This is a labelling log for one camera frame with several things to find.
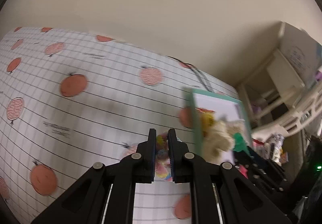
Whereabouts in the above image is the yellow rice cracker packet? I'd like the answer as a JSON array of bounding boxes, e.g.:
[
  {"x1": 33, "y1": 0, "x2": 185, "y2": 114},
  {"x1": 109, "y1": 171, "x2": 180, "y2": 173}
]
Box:
[{"x1": 197, "y1": 108, "x2": 216, "y2": 137}]

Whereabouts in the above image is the black cable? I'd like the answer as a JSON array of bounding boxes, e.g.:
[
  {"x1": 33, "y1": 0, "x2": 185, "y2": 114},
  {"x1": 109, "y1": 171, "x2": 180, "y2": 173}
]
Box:
[{"x1": 167, "y1": 55, "x2": 215, "y2": 93}]

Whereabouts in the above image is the white wooden shelf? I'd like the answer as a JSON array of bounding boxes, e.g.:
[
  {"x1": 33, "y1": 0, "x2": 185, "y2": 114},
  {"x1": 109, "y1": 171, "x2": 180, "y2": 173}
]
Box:
[{"x1": 237, "y1": 22, "x2": 321, "y2": 141}]

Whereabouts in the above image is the pastel rainbow scrunchie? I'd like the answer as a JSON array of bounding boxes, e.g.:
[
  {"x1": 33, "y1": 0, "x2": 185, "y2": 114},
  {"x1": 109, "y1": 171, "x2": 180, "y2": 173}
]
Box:
[{"x1": 155, "y1": 132, "x2": 172, "y2": 182}]

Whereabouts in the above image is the pink plastic comb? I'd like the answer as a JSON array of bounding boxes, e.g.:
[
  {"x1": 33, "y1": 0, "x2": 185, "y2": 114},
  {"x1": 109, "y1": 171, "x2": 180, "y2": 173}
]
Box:
[{"x1": 236, "y1": 165, "x2": 248, "y2": 179}]

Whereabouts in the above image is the teal shallow box tray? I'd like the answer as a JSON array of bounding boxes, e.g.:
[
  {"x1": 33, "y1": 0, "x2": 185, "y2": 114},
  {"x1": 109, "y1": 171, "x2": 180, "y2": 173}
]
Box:
[{"x1": 187, "y1": 88, "x2": 253, "y2": 155}]

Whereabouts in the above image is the cream lace cloth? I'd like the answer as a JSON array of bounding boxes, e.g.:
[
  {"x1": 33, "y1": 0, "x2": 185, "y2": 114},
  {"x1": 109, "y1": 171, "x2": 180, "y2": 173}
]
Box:
[{"x1": 201, "y1": 120, "x2": 235, "y2": 165}]

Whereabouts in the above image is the cotton swab bag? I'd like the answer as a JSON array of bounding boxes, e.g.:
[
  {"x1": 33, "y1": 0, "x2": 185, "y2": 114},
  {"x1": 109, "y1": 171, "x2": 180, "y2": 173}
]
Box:
[{"x1": 226, "y1": 119, "x2": 247, "y2": 137}]

